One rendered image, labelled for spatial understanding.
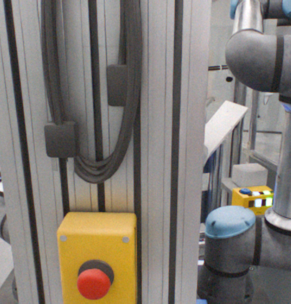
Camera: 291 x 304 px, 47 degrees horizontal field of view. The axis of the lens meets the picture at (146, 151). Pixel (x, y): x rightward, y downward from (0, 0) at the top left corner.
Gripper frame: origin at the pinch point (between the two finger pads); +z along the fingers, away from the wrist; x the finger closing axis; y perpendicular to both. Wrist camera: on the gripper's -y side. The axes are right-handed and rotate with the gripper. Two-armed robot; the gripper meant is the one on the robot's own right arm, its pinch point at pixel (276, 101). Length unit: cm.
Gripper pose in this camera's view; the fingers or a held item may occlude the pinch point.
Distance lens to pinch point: 126.4
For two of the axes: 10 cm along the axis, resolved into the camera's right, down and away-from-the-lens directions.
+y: 2.2, 2.9, -9.3
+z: 0.0, 9.5, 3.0
